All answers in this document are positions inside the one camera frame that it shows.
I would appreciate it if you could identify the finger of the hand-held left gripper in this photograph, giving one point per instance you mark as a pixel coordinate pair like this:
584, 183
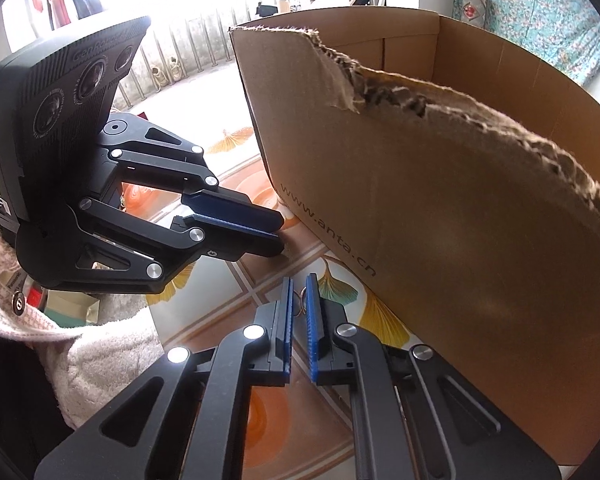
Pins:
240, 245
230, 207

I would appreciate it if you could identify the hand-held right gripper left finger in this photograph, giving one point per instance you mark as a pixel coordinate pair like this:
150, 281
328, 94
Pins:
285, 340

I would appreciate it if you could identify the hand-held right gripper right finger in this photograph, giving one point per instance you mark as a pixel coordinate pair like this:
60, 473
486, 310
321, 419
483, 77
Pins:
312, 340

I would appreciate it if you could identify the brown cardboard box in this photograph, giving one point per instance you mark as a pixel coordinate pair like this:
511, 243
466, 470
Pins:
455, 260

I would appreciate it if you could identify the person's left forearm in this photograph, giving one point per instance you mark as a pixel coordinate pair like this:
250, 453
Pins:
5, 280

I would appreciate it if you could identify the beige shoes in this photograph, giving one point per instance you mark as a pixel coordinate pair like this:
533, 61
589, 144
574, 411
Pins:
167, 72

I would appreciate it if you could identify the metal balcony railing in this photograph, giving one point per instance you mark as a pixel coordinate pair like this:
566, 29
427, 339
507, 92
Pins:
200, 45

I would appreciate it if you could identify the white fleece garment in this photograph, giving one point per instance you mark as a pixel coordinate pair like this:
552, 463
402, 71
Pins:
110, 360

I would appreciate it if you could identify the small red white pouch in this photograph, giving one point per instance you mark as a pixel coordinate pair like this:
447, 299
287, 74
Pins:
472, 10

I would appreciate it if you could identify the teal floral cloth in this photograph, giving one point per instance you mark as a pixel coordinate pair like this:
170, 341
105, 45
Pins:
540, 10

